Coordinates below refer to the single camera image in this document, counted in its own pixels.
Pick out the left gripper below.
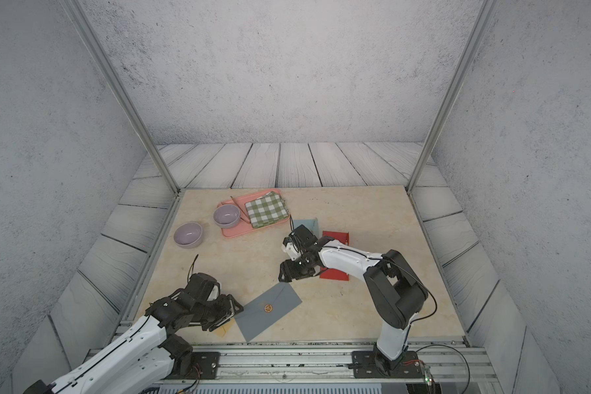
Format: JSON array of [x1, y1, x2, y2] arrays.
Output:
[[193, 293, 248, 332]]

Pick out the grey envelope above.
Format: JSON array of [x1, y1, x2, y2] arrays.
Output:
[[235, 282, 302, 342]]

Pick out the red envelope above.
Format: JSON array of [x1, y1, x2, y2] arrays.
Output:
[[320, 231, 350, 282]]

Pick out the light blue envelope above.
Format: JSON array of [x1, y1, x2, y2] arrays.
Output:
[[293, 218, 321, 238]]

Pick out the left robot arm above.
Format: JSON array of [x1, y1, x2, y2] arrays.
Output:
[[25, 273, 244, 393]]

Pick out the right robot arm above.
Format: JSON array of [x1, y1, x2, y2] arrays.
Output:
[[278, 225, 431, 369]]

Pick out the yellow envelope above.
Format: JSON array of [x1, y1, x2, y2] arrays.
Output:
[[213, 321, 232, 338]]

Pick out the pink tray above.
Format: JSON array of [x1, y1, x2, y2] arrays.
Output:
[[217, 188, 289, 238]]

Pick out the green checkered cloth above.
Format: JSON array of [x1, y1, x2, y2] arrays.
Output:
[[245, 191, 290, 229]]

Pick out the lilac bowl on table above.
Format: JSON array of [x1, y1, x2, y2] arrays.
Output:
[[173, 222, 204, 249]]

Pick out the lilac bowl on tray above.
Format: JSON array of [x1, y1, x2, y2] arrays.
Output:
[[213, 204, 241, 229]]

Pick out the wooden stick on tray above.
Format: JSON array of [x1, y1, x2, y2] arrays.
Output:
[[231, 197, 251, 224]]

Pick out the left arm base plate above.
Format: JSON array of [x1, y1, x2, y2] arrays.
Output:
[[188, 351, 221, 381]]

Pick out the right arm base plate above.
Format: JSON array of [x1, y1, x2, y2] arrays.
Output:
[[348, 350, 425, 379]]

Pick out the aluminium front rail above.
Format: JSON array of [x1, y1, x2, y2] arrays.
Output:
[[148, 341, 502, 393]]

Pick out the left aluminium frame post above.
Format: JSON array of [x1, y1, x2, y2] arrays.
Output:
[[61, 0, 181, 195]]

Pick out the aluminium frame post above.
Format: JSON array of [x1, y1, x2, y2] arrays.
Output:
[[406, 0, 497, 195], [61, 0, 181, 195]]

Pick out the right aluminium frame post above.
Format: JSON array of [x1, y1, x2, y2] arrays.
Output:
[[406, 0, 497, 195]]

